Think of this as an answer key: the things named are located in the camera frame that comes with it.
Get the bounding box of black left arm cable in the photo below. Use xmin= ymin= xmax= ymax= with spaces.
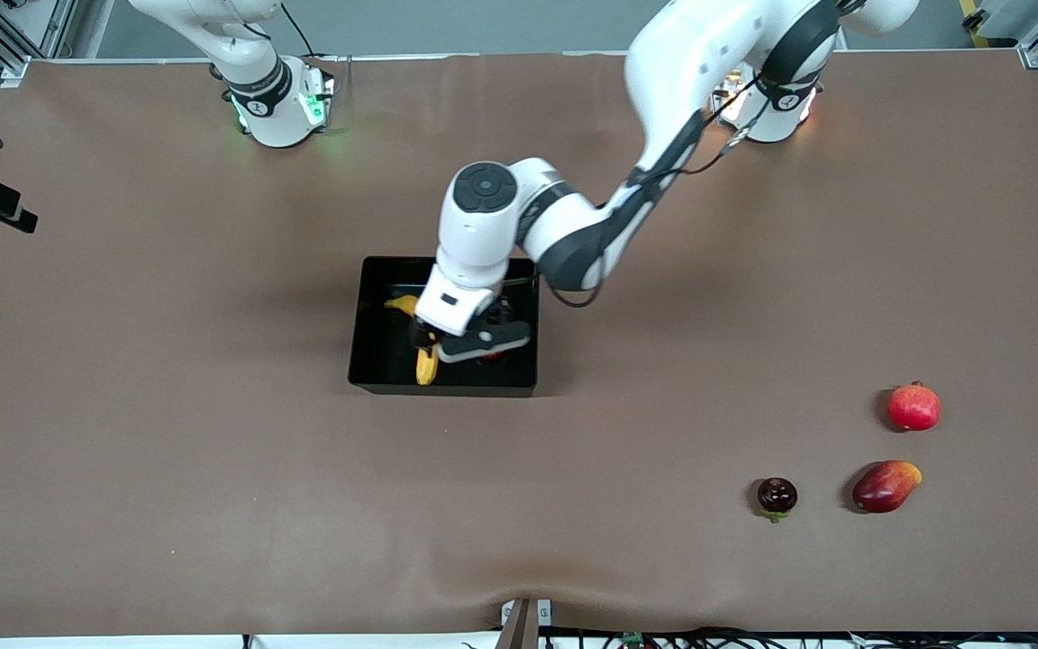
xmin=546 ymin=72 xmax=763 ymax=309

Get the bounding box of black plastic box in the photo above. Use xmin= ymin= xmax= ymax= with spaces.
xmin=348 ymin=257 xmax=542 ymax=398

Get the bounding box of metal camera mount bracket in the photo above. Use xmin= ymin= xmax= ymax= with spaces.
xmin=499 ymin=598 xmax=554 ymax=649

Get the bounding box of yellow banana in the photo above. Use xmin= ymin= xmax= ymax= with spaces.
xmin=384 ymin=295 xmax=440 ymax=387

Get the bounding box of dark purple mangosteen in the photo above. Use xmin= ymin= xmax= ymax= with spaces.
xmin=757 ymin=478 xmax=799 ymax=524

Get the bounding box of red yellow mango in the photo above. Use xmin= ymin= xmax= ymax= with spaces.
xmin=851 ymin=460 xmax=924 ymax=515

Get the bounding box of red pomegranate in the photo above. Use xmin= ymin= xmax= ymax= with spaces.
xmin=887 ymin=380 xmax=942 ymax=433

